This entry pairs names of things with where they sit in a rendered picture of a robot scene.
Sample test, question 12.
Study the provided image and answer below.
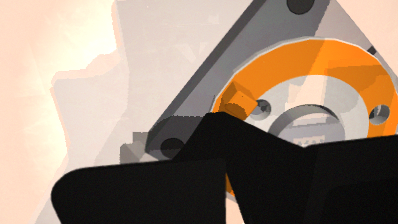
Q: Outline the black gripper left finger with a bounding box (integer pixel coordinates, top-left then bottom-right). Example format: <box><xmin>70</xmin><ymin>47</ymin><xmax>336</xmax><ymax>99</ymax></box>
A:
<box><xmin>50</xmin><ymin>112</ymin><xmax>227</xmax><ymax>224</ymax></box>

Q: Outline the orange round plate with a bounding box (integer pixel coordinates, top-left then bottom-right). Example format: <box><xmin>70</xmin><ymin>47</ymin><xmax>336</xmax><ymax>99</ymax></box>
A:
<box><xmin>208</xmin><ymin>36</ymin><xmax>398</xmax><ymax>140</ymax></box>

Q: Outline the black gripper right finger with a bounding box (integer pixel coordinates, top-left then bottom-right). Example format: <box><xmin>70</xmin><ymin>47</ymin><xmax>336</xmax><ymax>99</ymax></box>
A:
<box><xmin>215</xmin><ymin>111</ymin><xmax>398</xmax><ymax>224</ymax></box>

